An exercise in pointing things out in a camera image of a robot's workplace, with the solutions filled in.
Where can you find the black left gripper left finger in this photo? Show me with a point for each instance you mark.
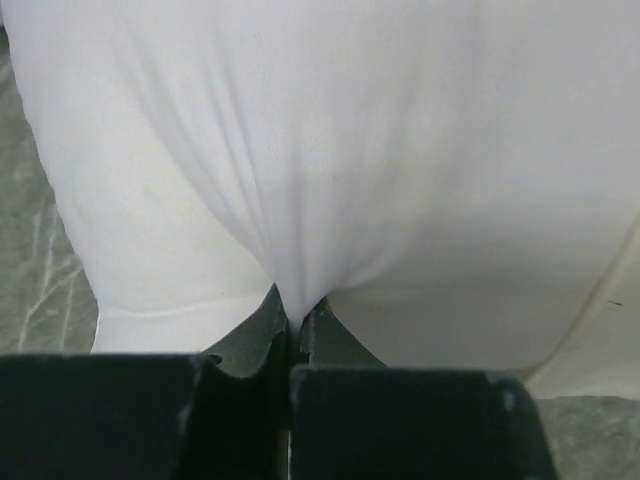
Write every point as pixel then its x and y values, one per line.
pixel 209 415

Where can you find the cream satin pillowcase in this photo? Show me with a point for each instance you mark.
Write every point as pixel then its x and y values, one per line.
pixel 599 354

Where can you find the white pillow insert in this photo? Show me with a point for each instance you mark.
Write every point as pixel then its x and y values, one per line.
pixel 455 175

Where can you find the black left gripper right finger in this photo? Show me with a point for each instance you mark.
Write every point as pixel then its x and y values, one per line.
pixel 355 418

